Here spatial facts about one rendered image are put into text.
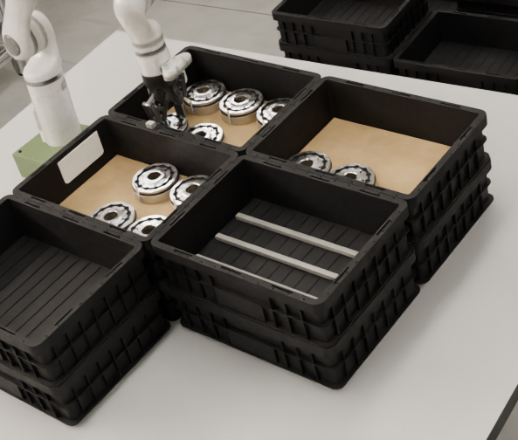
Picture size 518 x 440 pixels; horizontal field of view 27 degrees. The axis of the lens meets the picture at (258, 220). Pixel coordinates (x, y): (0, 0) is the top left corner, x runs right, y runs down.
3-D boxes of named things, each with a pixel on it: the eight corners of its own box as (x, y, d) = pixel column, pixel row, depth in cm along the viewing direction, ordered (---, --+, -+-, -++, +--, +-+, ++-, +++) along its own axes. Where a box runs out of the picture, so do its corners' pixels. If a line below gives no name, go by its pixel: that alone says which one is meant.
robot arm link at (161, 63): (172, 82, 235) (164, 58, 231) (131, 77, 241) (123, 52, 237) (195, 59, 241) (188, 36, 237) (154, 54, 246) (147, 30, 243)
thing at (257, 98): (211, 112, 250) (210, 110, 249) (234, 87, 256) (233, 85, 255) (248, 118, 245) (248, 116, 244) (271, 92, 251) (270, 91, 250)
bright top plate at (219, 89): (175, 102, 256) (175, 100, 256) (198, 79, 262) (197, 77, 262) (210, 108, 251) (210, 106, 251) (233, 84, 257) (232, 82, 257)
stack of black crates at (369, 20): (296, 132, 362) (268, 12, 334) (341, 82, 380) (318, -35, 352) (404, 154, 341) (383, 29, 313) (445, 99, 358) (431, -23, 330)
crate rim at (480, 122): (245, 161, 224) (242, 152, 222) (326, 83, 240) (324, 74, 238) (412, 211, 201) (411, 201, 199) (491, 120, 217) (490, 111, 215)
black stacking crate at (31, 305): (-77, 326, 220) (-100, 285, 213) (27, 236, 236) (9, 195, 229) (57, 394, 198) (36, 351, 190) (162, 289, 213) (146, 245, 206)
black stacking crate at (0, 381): (-57, 362, 227) (-80, 322, 220) (44, 271, 243) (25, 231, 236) (75, 433, 204) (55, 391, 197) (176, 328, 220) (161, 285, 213)
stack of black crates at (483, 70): (404, 153, 341) (390, 60, 320) (446, 99, 359) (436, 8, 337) (527, 177, 320) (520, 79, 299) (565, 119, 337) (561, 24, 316)
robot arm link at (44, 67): (25, 4, 258) (47, 68, 268) (-4, 22, 253) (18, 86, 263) (51, 10, 253) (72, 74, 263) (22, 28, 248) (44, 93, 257)
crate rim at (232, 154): (12, 201, 230) (8, 192, 229) (107, 121, 246) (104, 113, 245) (149, 252, 208) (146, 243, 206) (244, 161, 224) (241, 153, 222)
